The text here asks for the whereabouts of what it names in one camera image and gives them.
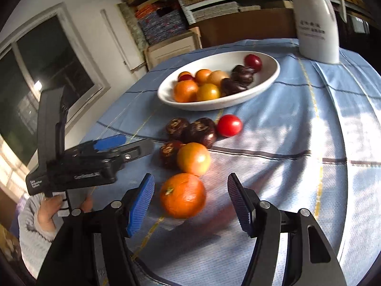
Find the medium rough mandarin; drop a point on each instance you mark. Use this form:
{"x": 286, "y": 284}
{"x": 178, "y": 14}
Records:
{"x": 183, "y": 195}

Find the white wall strip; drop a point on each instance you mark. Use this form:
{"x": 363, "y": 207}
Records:
{"x": 116, "y": 35}

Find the person's left forearm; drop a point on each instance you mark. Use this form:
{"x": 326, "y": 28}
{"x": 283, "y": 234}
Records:
{"x": 29, "y": 244}

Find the light wooden cabinet panel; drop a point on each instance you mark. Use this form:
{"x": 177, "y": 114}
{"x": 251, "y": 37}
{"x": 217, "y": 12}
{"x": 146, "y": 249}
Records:
{"x": 172, "y": 50}

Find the dark brown water chestnut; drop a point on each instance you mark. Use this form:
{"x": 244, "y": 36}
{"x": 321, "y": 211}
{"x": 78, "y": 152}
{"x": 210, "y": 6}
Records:
{"x": 168, "y": 153}
{"x": 177, "y": 128}
{"x": 242, "y": 74}
{"x": 232, "y": 87}
{"x": 202, "y": 131}

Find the white oval plate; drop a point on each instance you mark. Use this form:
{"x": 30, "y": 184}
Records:
{"x": 262, "y": 80}

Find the small rough mandarin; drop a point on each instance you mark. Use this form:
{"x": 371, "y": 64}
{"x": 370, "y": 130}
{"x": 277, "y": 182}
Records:
{"x": 186, "y": 91}

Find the brown wooden board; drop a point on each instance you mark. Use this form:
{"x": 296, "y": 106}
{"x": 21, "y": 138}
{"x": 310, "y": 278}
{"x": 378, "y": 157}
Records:
{"x": 247, "y": 26}

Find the pale orange round fruit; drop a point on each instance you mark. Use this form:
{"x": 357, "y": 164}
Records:
{"x": 218, "y": 77}

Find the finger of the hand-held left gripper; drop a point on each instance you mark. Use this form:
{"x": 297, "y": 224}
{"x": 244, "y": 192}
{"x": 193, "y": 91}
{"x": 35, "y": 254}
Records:
{"x": 110, "y": 142}
{"x": 52, "y": 119}

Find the white framed window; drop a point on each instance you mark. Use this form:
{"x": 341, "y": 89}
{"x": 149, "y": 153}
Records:
{"x": 44, "y": 65}

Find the white thermos jug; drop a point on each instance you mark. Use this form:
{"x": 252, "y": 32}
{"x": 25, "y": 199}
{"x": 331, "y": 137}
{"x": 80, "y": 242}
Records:
{"x": 315, "y": 20}

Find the blue checked tablecloth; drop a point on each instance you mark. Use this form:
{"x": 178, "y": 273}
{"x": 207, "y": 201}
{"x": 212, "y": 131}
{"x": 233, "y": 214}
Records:
{"x": 282, "y": 184}

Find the stack of blue patterned boxes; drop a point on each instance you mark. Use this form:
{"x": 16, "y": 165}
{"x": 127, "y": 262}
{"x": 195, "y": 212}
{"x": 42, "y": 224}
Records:
{"x": 163, "y": 25}

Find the small smooth orange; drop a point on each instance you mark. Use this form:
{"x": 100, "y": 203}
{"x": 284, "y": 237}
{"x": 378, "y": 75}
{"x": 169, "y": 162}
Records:
{"x": 193, "y": 158}
{"x": 203, "y": 76}
{"x": 208, "y": 93}

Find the person's left hand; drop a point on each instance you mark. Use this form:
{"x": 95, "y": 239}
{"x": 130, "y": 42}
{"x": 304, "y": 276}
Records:
{"x": 47, "y": 217}

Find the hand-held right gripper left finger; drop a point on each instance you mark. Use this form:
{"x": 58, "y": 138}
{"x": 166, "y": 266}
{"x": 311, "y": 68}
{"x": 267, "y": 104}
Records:
{"x": 140, "y": 205}

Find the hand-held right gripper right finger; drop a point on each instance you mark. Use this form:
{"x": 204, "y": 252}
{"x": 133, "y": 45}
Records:
{"x": 241, "y": 205}

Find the dark red cherry tomato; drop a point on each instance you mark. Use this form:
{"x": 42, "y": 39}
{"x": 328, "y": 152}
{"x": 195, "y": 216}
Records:
{"x": 186, "y": 77}

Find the grey marble slab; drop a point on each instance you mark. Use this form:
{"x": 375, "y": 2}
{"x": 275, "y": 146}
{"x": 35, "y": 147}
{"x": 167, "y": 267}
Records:
{"x": 131, "y": 26}

